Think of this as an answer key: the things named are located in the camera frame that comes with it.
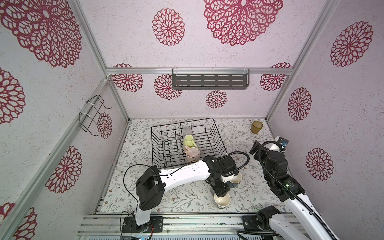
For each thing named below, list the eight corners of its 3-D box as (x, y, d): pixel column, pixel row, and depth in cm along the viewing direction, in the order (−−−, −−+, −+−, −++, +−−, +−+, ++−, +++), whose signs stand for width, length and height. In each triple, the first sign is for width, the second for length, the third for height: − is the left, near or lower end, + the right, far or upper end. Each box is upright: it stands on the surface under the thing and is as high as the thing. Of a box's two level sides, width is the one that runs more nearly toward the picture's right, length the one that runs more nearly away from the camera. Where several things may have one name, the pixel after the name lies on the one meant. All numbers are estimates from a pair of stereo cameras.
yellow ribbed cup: (255, 134, 113) (258, 128, 108) (247, 129, 116) (250, 123, 111) (260, 130, 116) (263, 124, 111) (253, 125, 119) (255, 119, 114)
